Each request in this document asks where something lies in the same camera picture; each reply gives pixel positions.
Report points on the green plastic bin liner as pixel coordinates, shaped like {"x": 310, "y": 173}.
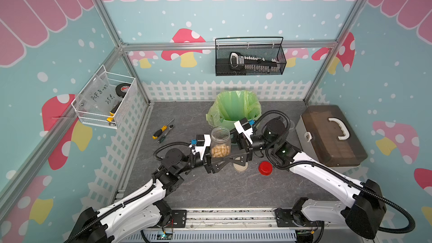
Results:
{"x": 233, "y": 104}

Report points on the black tape roll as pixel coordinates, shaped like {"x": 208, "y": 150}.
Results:
{"x": 122, "y": 89}

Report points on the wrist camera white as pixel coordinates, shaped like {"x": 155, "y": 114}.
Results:
{"x": 245, "y": 127}
{"x": 200, "y": 144}

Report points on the green trash bin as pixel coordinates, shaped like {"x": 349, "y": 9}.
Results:
{"x": 228, "y": 123}

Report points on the beige jar lid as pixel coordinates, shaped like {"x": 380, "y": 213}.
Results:
{"x": 240, "y": 168}

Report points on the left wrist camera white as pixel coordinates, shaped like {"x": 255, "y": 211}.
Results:
{"x": 200, "y": 144}

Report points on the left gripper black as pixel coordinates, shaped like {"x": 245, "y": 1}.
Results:
{"x": 211, "y": 164}

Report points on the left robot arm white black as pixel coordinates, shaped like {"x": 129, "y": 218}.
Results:
{"x": 146, "y": 207}

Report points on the brown lidded tool box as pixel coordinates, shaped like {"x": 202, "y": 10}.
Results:
{"x": 326, "y": 136}

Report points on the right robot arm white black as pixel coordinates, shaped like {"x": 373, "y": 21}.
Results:
{"x": 365, "y": 206}

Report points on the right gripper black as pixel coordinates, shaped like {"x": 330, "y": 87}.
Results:
{"x": 244, "y": 147}

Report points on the clear wall bin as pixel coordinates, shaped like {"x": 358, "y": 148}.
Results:
{"x": 97, "y": 98}

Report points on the peanut jar red lid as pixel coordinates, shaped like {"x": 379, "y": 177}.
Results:
{"x": 292, "y": 125}
{"x": 220, "y": 142}

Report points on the socket wrench set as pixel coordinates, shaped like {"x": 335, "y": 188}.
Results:
{"x": 249, "y": 64}

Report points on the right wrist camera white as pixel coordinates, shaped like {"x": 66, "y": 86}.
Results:
{"x": 245, "y": 127}

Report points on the yellow utility knife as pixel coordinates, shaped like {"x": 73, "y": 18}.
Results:
{"x": 110, "y": 119}

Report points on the yellow black screwdriver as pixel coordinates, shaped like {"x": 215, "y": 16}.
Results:
{"x": 159, "y": 132}

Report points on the black wire mesh basket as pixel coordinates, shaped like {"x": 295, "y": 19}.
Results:
{"x": 266, "y": 47}

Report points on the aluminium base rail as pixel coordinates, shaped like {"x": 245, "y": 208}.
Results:
{"x": 241, "y": 225}

